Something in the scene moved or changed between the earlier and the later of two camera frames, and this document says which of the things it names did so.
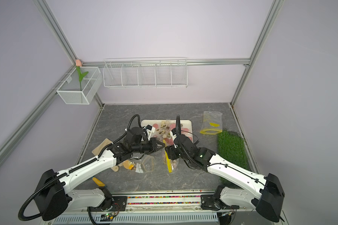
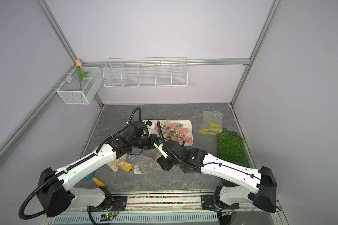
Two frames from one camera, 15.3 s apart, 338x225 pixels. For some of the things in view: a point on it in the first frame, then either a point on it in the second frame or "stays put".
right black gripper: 170,150 → 161,161
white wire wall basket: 146,72 stays put
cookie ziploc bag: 212,123 stays put
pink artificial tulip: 78,63 stays put
